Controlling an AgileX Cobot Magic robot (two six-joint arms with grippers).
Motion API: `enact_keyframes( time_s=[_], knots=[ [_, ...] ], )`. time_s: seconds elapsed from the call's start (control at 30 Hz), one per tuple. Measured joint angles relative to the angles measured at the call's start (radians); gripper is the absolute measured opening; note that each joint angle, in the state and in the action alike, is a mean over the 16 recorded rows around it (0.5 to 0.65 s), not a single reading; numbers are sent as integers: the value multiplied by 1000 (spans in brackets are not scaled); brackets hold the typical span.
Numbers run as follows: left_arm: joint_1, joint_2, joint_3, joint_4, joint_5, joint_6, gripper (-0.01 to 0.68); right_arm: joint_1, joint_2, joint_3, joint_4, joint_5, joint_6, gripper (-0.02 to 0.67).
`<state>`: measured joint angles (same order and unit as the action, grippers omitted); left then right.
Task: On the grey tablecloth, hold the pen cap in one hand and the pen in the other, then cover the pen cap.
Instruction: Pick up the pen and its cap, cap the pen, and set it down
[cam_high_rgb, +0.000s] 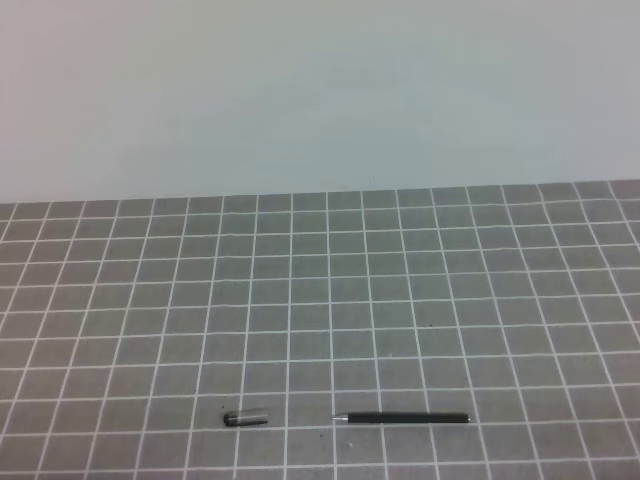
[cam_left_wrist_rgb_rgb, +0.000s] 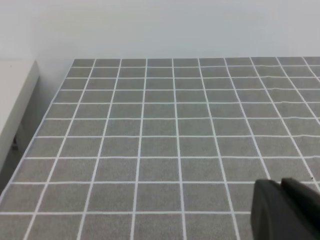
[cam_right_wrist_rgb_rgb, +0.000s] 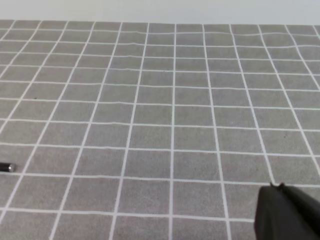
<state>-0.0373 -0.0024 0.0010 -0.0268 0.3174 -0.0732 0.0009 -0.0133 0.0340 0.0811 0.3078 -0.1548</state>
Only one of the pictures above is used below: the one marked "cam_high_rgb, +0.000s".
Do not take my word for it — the black pen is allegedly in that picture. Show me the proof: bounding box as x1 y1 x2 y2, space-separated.
332 412 470 424

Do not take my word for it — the black translucent pen cap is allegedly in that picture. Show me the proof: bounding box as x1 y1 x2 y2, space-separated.
223 409 269 428

